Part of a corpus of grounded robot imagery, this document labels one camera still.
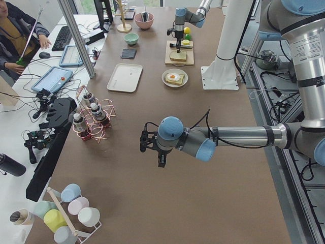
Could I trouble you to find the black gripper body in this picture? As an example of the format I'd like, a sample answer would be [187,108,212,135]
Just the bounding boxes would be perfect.
[167,27,184,40]
[140,122,172,163]

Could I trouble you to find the white round plate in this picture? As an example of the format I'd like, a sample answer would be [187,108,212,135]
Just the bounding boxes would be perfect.
[161,69,188,88]

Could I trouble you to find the cream rectangular tray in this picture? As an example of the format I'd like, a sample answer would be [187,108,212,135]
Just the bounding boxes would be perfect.
[107,63,143,93]

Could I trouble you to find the half lemon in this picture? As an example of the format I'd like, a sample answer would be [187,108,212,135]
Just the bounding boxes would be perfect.
[182,39,190,45]

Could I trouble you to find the wooden cutting board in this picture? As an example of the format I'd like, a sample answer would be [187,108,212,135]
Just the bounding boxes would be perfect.
[165,41,194,66]

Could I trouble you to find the metal scoop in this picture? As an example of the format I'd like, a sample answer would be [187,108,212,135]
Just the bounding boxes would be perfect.
[141,11,149,22]

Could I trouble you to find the pink bowl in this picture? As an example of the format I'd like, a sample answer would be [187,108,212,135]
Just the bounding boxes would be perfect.
[134,12,155,30]

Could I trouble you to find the green bowl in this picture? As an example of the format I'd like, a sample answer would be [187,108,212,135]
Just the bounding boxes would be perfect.
[124,33,139,45]

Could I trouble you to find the grey folded cloth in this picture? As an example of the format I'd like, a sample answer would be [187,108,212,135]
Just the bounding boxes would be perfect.
[121,49,137,59]

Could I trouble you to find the wooden mug tree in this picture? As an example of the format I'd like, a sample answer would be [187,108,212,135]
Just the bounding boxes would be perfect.
[114,0,132,33]

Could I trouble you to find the drink bottle two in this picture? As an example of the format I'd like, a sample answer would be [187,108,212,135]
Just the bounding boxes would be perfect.
[90,102,106,121]

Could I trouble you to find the drink bottle three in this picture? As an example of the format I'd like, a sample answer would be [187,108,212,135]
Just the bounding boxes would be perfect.
[73,113,85,132]

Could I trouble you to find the drink bottle one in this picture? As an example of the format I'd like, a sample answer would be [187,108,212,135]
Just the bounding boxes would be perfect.
[83,93,96,107]

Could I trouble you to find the blue cup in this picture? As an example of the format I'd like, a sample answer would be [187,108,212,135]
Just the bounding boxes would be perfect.
[60,184,81,203]

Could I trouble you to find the white cup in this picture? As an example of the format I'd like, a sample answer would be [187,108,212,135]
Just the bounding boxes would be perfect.
[78,207,100,227]

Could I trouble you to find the pink cup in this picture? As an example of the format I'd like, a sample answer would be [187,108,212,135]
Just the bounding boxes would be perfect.
[68,196,89,215]

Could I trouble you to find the blue teach pendant far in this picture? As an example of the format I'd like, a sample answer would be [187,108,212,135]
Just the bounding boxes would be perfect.
[59,45,83,68]

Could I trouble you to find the blue teach pendant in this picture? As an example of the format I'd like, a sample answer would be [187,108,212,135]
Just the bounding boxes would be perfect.
[31,66,73,93]
[59,45,83,68]

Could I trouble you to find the blue teach pendant near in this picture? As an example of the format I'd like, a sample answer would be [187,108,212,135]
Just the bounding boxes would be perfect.
[31,66,73,93]

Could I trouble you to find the white cup rack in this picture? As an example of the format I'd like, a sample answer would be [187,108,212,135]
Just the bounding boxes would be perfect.
[47,187,102,243]

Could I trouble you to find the black keyboard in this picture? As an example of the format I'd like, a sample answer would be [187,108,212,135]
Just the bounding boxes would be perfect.
[52,26,72,51]

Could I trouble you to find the yellow cup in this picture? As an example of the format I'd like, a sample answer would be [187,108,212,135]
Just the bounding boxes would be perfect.
[43,209,67,233]

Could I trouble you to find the grey cup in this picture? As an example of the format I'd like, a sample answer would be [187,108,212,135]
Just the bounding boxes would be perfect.
[54,226,77,244]

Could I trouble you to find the green cup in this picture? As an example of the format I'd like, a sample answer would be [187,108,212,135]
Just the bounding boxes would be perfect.
[33,200,57,219]

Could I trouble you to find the black computer mouse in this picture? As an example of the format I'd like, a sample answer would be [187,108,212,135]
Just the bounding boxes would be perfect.
[39,51,51,59]

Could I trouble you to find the black water bottle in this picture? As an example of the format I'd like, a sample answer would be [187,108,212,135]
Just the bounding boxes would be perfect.
[1,154,26,176]

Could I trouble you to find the beige tumbler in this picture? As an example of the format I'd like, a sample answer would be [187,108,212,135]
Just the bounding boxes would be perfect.
[9,209,35,225]

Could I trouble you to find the person in dark jacket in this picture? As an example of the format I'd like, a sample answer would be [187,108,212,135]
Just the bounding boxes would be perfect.
[1,1,51,80]

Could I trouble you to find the steel handled yellow knife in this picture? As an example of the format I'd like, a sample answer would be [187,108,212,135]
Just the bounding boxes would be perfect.
[169,43,193,49]

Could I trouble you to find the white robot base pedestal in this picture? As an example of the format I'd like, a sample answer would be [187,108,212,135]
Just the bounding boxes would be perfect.
[201,0,255,90]

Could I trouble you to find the copper wire bottle rack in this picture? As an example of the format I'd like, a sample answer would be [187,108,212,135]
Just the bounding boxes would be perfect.
[72,85,116,143]

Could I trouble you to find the black stand bracket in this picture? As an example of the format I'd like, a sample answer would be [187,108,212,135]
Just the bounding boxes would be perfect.
[26,97,77,202]

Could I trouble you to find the aluminium frame post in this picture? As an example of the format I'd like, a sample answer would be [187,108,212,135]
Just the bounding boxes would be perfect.
[58,0,95,78]

